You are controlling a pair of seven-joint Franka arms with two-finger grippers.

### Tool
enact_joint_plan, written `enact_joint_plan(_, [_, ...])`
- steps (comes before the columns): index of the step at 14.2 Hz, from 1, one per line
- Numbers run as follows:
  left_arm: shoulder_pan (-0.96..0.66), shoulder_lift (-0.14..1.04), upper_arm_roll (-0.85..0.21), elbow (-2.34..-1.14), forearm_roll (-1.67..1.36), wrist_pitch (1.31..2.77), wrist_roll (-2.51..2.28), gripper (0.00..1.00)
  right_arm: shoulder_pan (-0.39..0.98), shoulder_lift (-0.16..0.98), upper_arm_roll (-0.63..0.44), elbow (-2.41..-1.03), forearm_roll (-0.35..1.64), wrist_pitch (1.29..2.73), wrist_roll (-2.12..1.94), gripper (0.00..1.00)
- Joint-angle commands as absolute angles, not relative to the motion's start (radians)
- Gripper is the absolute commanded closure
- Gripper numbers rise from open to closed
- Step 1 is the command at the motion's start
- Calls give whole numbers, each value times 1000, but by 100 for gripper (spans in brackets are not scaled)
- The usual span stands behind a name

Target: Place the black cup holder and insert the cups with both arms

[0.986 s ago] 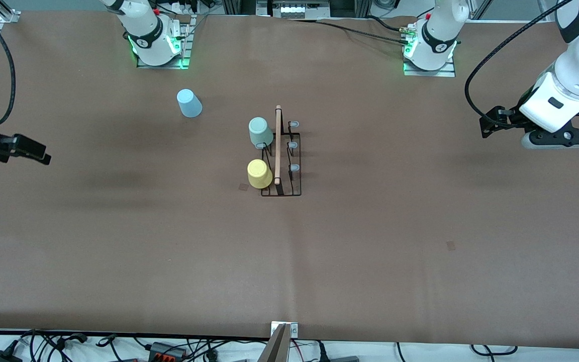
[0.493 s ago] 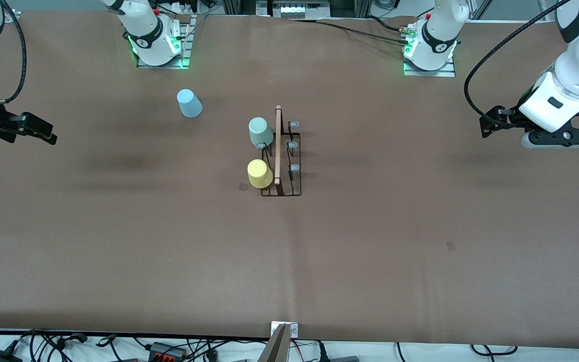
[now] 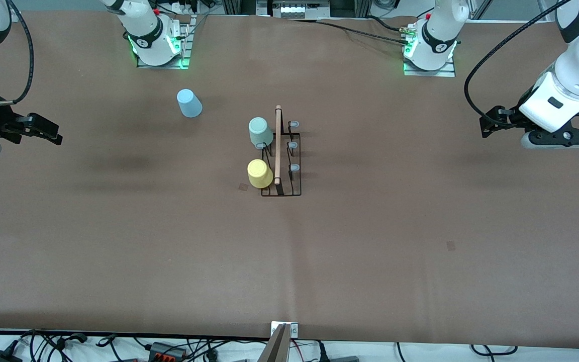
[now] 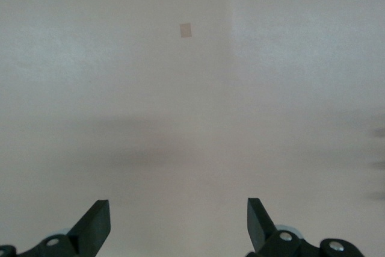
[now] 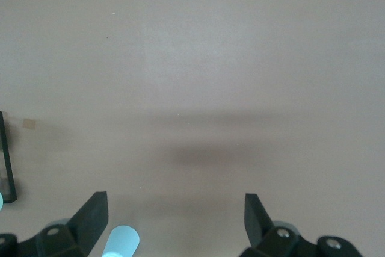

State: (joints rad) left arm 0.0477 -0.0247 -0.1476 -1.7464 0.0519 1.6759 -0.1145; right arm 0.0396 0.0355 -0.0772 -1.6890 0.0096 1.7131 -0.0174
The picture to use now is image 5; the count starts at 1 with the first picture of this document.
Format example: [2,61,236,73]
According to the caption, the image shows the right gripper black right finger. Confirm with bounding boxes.
[240,193,362,257]

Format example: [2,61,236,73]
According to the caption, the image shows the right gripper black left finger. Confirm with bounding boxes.
[0,191,109,257]

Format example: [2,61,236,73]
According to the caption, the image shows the black wire cup holder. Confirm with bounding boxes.
[0,111,141,257]

